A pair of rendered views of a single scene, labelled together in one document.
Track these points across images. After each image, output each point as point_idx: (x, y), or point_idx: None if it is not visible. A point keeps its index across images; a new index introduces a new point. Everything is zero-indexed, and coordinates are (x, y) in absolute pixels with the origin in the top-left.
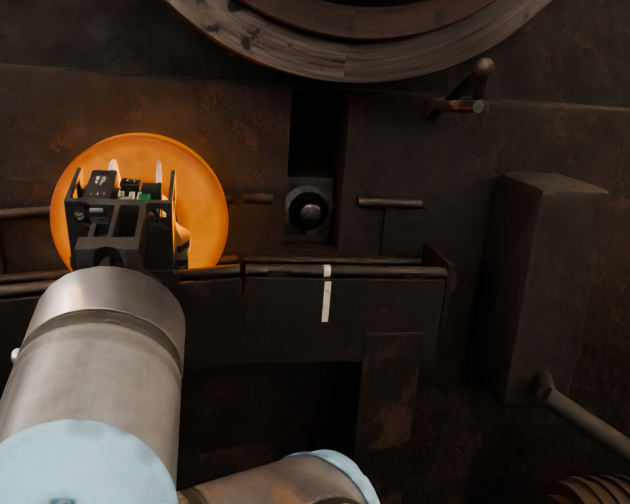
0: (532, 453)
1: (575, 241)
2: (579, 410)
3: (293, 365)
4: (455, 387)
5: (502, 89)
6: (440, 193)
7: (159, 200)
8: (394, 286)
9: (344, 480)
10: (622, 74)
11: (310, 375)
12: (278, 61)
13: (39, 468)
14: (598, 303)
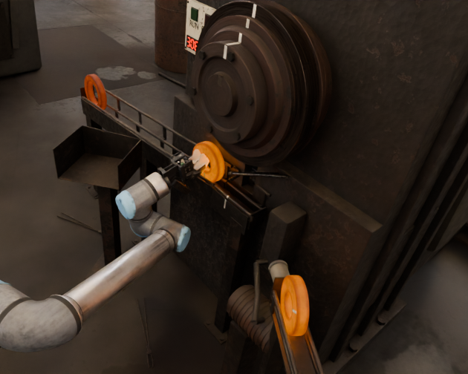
0: None
1: (276, 230)
2: (255, 270)
3: None
4: None
5: (313, 176)
6: (277, 196)
7: (179, 165)
8: (237, 210)
9: (179, 232)
10: (354, 194)
11: None
12: (222, 145)
13: (122, 195)
14: (318, 262)
